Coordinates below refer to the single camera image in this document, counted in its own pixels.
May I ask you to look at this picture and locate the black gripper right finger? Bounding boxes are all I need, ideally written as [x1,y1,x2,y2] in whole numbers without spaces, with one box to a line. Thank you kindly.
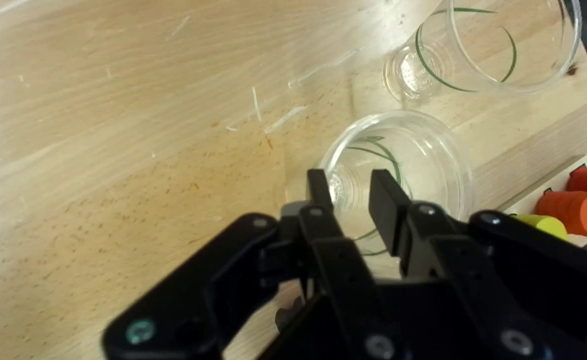
[367,169,587,360]

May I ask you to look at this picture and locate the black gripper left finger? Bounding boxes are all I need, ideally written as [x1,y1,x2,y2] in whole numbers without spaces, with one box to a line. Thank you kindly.
[100,169,381,360]

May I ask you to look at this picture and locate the clear plastic cup green print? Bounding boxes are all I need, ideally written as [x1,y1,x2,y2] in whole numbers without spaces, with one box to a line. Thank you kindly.
[381,0,585,107]
[319,109,477,258]

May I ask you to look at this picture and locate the yellow-green block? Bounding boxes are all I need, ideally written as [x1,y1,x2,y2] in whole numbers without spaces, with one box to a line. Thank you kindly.
[513,212,569,240]

